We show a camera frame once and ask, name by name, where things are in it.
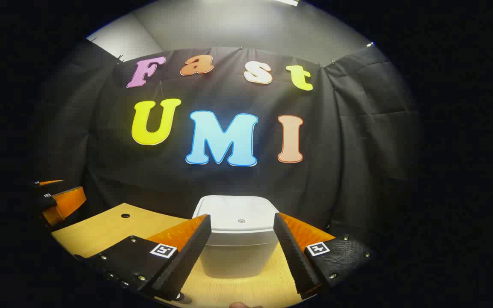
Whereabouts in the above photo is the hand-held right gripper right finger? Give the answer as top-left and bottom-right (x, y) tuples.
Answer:
(273, 213), (375, 299)

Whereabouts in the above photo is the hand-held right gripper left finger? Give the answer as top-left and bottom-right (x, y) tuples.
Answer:
(75, 214), (212, 302)

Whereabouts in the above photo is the grey desktop garbage bin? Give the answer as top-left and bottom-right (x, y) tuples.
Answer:
(192, 195), (280, 278)

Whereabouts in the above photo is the wooden desktop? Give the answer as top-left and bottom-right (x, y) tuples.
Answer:
(52, 203), (315, 308)

